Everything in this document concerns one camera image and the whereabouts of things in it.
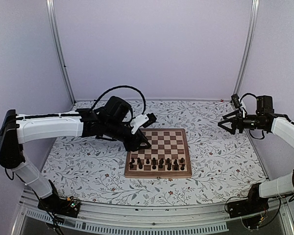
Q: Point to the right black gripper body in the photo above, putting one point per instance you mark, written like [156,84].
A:
[241,126]

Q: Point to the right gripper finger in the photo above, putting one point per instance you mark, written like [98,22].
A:
[228,126]
[231,114]

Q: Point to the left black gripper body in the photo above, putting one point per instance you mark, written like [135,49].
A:
[113,131]

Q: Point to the wooden chess board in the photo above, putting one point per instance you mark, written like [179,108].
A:
[165,143]

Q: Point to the brown chess piece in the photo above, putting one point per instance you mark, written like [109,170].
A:
[169,167]

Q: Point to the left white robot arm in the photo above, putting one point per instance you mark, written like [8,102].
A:
[19,129]

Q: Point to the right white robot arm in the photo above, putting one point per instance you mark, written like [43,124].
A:
[280,126]

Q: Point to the floral patterned table mat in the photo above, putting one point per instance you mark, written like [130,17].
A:
[223,165]

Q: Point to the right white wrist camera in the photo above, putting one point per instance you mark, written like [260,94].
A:
[239,107]

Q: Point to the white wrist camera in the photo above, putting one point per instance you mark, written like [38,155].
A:
[142,120]
[239,107]

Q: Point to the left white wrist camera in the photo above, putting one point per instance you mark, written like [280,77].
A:
[142,120]

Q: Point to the right aluminium frame post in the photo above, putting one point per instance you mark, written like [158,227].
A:
[248,44]

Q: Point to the aluminium frame post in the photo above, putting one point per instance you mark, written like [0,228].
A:
[58,47]
[248,44]

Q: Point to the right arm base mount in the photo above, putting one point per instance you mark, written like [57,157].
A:
[251,204]

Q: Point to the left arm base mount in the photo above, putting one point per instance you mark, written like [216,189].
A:
[55,204]

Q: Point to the front aluminium rail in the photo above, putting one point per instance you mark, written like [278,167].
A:
[109,219]

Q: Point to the left aluminium frame post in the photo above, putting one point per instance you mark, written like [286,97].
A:
[58,47]

